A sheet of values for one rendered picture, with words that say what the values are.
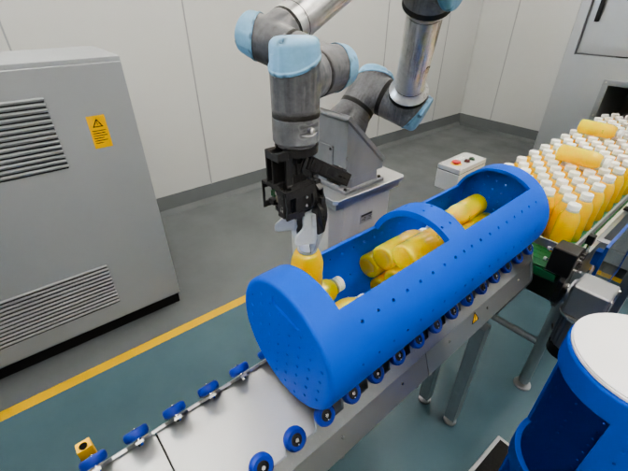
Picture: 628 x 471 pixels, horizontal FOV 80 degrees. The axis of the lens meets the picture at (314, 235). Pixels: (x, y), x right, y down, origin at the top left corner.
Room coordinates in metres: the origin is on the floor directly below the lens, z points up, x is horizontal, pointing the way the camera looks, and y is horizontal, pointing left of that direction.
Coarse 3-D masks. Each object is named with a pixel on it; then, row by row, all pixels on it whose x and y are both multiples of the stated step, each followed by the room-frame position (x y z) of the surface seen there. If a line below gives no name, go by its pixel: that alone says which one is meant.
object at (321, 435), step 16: (528, 256) 1.01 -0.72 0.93; (512, 272) 0.93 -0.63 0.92; (496, 288) 0.86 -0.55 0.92; (480, 304) 0.79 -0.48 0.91; (448, 320) 0.71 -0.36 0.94; (432, 336) 0.66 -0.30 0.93; (416, 352) 0.61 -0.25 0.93; (400, 368) 0.57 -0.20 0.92; (368, 384) 0.51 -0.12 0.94; (384, 384) 0.53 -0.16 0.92; (368, 400) 0.49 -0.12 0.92; (336, 416) 0.44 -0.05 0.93; (352, 416) 0.45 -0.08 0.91; (320, 432) 0.41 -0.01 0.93; (304, 448) 0.38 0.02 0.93; (288, 464) 0.35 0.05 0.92
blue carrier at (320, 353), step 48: (480, 192) 1.12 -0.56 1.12; (528, 192) 0.94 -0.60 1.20; (384, 240) 0.89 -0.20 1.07; (480, 240) 0.73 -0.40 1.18; (528, 240) 0.87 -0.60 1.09; (288, 288) 0.50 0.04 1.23; (384, 288) 0.54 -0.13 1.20; (432, 288) 0.59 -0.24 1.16; (288, 336) 0.48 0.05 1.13; (336, 336) 0.43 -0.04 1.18; (384, 336) 0.48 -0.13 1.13; (288, 384) 0.49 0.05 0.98; (336, 384) 0.39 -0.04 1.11
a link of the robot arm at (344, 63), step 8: (296, 32) 0.70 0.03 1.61; (320, 40) 0.68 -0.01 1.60; (328, 48) 0.65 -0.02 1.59; (336, 48) 0.67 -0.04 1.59; (344, 48) 0.68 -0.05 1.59; (328, 56) 0.62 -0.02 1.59; (336, 56) 0.64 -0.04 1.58; (344, 56) 0.66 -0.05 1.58; (352, 56) 0.68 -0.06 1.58; (336, 64) 0.63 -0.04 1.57; (344, 64) 0.65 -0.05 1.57; (352, 64) 0.67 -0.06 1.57; (336, 72) 0.63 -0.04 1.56; (344, 72) 0.65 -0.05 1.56; (352, 72) 0.67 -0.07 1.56; (336, 80) 0.63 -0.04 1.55; (344, 80) 0.65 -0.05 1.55; (352, 80) 0.69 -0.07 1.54; (336, 88) 0.64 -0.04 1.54; (344, 88) 0.67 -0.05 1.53
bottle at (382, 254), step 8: (408, 232) 0.83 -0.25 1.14; (416, 232) 0.83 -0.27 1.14; (392, 240) 0.79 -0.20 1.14; (400, 240) 0.79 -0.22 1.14; (376, 248) 0.77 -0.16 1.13; (384, 248) 0.76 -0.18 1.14; (392, 248) 0.76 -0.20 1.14; (376, 256) 0.77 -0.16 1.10; (384, 256) 0.76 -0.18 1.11; (384, 264) 0.75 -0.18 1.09; (392, 264) 0.73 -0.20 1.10
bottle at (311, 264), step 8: (296, 248) 0.61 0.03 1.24; (296, 256) 0.59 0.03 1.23; (304, 256) 0.59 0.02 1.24; (312, 256) 0.59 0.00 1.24; (320, 256) 0.60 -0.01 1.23; (296, 264) 0.58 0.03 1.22; (304, 264) 0.58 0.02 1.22; (312, 264) 0.58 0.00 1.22; (320, 264) 0.59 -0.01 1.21; (312, 272) 0.58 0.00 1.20; (320, 272) 0.59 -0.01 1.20; (320, 280) 0.59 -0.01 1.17
